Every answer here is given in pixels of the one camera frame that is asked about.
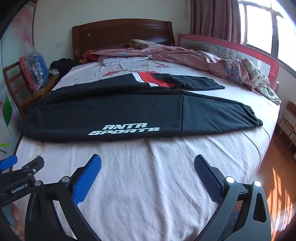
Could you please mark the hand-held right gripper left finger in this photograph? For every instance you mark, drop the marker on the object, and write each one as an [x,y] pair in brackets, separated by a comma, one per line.
[87,178]

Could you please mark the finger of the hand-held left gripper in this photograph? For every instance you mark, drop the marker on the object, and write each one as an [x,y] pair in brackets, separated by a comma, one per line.
[8,162]
[32,165]

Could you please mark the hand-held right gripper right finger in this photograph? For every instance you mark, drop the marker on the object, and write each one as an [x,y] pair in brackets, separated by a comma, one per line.
[205,176]

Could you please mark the black pants with red stripe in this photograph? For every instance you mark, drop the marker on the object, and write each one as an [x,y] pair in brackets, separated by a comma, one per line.
[115,109]

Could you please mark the floral printed wardrobe door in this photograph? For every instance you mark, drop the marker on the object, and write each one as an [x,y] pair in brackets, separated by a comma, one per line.
[7,111]

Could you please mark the bed with floral sheet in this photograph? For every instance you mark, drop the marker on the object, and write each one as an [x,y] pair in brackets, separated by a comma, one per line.
[148,173]

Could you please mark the wooden chair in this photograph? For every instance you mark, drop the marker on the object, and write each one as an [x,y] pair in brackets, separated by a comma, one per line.
[13,76]

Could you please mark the clear plastic bag of clothes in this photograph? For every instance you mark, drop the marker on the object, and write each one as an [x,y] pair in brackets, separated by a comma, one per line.
[37,67]

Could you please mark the dark clothes pile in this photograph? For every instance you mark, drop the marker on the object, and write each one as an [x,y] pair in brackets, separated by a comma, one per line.
[64,63]

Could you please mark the pale folded pillow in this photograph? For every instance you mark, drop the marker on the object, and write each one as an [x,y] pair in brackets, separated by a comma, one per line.
[120,60]

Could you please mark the pink patterned quilt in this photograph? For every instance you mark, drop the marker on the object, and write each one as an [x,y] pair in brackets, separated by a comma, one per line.
[185,53]

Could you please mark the beige floral pillow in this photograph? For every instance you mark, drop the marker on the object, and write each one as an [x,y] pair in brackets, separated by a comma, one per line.
[138,44]

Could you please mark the wooden headboard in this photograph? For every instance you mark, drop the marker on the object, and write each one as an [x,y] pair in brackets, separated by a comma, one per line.
[115,32]

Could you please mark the dusky pink curtain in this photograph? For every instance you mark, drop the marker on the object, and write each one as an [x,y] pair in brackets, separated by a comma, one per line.
[215,20]

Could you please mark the large window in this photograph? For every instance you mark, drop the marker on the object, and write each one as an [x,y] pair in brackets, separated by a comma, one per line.
[261,27]

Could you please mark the white wall socket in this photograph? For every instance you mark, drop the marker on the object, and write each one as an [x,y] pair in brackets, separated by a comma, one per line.
[61,44]

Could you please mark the red bed rail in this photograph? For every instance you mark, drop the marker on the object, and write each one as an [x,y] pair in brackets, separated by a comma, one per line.
[266,58]

